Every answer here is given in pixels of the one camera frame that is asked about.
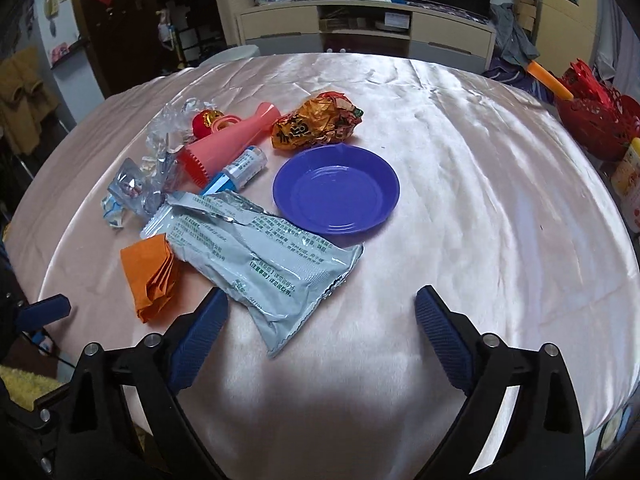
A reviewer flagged orange paper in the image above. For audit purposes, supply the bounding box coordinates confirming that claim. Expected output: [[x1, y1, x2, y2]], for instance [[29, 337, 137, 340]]
[[120, 234, 181, 324]]

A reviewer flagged grey foil snack bag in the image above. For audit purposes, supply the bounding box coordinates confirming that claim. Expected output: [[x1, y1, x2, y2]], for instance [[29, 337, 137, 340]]
[[140, 191, 363, 358]]

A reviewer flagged blue-capped small bottle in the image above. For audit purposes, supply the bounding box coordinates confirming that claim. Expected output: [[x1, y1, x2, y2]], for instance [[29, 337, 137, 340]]
[[200, 145, 267, 196]]

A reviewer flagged yellow fluffy rug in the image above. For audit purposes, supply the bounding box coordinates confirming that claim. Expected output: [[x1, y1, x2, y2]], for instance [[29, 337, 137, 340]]
[[0, 365, 62, 411]]

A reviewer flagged silver blister pack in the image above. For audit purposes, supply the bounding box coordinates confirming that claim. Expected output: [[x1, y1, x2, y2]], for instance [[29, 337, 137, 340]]
[[107, 158, 167, 220]]

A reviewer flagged pink plastic cone horn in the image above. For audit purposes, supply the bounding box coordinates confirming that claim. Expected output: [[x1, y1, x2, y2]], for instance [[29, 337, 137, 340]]
[[180, 102, 281, 188]]

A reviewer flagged clear crumpled plastic bag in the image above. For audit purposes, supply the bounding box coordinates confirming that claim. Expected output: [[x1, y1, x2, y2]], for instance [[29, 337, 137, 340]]
[[142, 98, 212, 174]]

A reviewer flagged red round ornament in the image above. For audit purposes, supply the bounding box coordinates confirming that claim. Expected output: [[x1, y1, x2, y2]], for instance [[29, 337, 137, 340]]
[[191, 108, 224, 139]]

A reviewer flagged yellow-capped white bottle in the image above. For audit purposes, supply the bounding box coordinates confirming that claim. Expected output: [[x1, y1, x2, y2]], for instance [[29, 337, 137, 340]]
[[611, 138, 640, 234]]

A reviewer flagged pink satin tablecloth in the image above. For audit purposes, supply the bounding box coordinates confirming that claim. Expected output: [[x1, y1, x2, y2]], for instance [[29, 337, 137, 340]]
[[1, 54, 639, 479]]

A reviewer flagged red plastic basket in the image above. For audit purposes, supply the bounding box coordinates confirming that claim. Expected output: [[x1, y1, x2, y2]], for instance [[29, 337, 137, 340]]
[[555, 60, 639, 162]]

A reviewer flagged blue plastic plate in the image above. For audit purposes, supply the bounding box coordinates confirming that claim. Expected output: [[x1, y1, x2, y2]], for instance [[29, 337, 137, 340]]
[[272, 143, 400, 236]]

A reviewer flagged white round stool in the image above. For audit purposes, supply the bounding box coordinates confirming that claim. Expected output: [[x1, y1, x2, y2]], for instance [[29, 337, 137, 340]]
[[200, 44, 260, 67]]

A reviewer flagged crumpled orange snack wrapper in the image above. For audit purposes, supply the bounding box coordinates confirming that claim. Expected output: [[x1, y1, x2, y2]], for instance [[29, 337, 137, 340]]
[[270, 91, 363, 152]]

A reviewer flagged grey draped clothing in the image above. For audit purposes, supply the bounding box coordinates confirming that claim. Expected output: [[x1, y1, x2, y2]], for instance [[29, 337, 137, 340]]
[[483, 3, 539, 90]]

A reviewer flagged yellow wooden wardrobe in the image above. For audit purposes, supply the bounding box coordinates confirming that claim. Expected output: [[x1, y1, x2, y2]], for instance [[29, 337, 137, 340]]
[[535, 0, 598, 76]]

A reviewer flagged beige tv cabinet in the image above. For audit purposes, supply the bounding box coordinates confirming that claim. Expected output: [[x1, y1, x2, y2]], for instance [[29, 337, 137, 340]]
[[236, 0, 496, 74]]

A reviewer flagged orange stick handle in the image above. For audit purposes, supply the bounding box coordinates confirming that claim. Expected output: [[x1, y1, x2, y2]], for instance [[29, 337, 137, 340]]
[[525, 61, 574, 101]]

